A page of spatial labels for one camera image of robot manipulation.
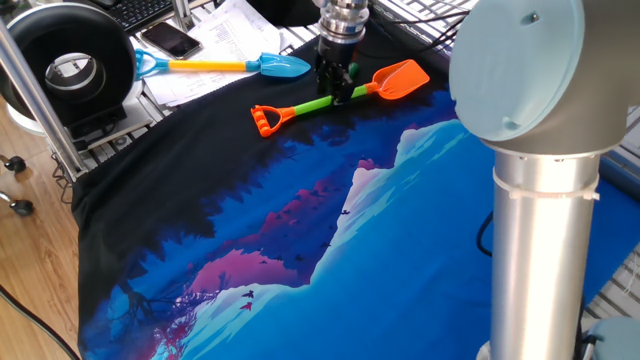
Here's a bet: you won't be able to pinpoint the white round base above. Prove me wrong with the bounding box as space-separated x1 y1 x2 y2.
4 102 49 137

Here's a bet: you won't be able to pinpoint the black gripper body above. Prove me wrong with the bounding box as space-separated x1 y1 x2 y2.
315 37 359 70

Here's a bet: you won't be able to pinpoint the black smartphone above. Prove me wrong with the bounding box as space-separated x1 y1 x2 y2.
139 21 204 61

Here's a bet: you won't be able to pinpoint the black rounded object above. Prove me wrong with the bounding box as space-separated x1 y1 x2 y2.
247 0 321 29

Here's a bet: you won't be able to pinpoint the blue shovel with yellow shaft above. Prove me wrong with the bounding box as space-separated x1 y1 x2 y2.
134 47 313 82

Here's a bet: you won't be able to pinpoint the white printed papers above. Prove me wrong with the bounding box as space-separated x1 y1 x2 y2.
133 0 314 109

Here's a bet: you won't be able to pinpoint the black keyboard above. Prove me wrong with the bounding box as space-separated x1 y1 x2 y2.
106 0 175 34

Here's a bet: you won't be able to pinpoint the black cable bundle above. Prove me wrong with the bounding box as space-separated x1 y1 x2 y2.
367 7 474 59

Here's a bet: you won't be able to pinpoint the silver metal stand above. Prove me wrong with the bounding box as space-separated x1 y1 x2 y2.
171 0 197 32

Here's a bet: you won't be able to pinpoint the black floor cable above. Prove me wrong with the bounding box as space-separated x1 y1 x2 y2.
0 284 82 360

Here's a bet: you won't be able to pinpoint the orange shovel with green shaft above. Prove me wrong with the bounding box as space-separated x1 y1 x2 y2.
249 58 431 139

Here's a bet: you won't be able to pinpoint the white cable tie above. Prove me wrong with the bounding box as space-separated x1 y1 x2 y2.
491 167 601 203

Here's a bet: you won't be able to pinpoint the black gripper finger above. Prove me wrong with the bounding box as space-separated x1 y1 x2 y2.
313 58 336 97
331 63 358 107

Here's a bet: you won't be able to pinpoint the mountain landscape printed cloth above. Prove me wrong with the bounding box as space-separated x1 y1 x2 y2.
71 29 640 360

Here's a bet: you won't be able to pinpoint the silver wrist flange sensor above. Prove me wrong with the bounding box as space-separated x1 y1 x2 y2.
313 0 371 46

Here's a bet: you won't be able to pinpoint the black chair caster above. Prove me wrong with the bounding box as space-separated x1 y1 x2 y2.
0 191 36 218

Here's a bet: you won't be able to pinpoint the black cable with metal connector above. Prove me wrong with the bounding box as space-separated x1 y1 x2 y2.
475 209 497 259

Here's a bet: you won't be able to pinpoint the aluminium frame post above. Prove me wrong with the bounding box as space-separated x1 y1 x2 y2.
0 19 90 182

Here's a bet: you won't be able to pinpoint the black round duct fan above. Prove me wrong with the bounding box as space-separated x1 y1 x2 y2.
0 2 139 144

